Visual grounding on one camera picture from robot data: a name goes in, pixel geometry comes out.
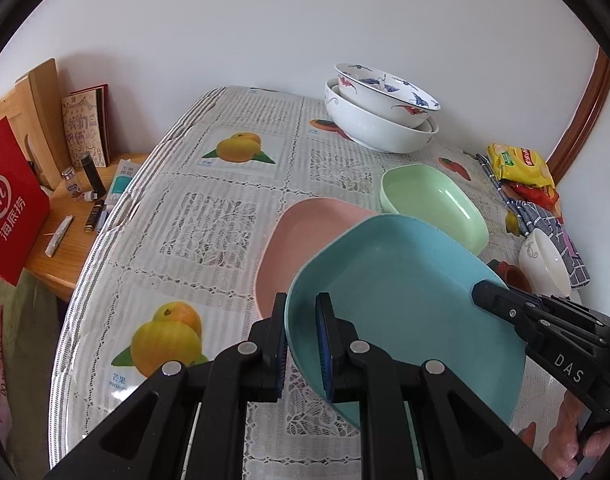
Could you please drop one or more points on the blue red patterned bowl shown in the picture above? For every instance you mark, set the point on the blue red patterned bowl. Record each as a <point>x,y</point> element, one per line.
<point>385,95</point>

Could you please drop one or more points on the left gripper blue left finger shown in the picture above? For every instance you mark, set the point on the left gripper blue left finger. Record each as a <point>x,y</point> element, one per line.
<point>249,372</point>

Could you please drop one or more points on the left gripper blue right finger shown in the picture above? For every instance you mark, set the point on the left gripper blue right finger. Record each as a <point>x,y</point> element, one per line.
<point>353,370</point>

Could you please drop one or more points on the right hand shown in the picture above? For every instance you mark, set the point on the right hand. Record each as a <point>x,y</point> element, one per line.
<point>563,446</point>

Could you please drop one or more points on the teal white box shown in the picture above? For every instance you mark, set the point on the teal white box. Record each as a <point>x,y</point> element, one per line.
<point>126,170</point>

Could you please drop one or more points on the pink square plate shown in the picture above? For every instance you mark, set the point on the pink square plate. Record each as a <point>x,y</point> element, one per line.
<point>301,232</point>

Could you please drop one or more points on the yellow chips bag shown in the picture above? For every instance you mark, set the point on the yellow chips bag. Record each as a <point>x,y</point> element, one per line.
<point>519,165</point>

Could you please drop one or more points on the black cylindrical tube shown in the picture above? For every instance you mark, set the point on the black cylindrical tube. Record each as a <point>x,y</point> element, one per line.
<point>92,175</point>

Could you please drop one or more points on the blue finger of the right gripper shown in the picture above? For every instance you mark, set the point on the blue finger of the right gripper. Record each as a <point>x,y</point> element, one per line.
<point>509,304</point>

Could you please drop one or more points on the large white bowl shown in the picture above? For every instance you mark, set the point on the large white bowl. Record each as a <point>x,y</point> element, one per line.
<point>372,131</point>

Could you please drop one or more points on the small glass vial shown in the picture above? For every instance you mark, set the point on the small glass vial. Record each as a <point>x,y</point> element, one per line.
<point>72,183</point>

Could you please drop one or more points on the green square plate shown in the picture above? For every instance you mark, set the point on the green square plate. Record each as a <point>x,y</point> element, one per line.
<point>425,193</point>

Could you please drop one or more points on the blue square plate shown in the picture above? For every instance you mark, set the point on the blue square plate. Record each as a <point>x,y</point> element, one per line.
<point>406,286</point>

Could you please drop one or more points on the fruit print tablecloth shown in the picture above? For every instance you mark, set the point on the fruit print tablecloth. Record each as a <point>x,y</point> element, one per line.
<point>193,226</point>

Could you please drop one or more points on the white tube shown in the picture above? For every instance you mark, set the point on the white tube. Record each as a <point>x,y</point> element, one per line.
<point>57,237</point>

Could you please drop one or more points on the red chips bag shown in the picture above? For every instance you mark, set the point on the red chips bag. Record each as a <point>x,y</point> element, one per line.
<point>546,197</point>

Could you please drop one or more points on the patterned red edged book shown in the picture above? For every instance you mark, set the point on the patterned red edged book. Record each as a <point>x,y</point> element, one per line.
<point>85,123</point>

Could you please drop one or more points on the brown wooden door frame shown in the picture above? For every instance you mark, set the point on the brown wooden door frame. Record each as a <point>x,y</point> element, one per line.
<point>583,120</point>

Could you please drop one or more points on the wooden side table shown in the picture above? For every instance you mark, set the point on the wooden side table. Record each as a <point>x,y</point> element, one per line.
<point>60,272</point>

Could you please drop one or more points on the white ceramic bowl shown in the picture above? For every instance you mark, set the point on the white ceramic bowl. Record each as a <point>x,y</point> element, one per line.
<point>542,264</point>

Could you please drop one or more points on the dark gold pen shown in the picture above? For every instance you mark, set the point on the dark gold pen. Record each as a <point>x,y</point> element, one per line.
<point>93,221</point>

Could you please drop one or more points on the red paper bag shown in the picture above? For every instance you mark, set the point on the red paper bag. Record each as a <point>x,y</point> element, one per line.
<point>24,207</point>

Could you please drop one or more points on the brown small bowl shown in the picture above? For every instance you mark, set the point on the brown small bowl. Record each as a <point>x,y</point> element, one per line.
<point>511,275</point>

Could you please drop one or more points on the grey checked cloth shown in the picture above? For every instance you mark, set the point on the grey checked cloth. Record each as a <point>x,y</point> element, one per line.
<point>530,217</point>

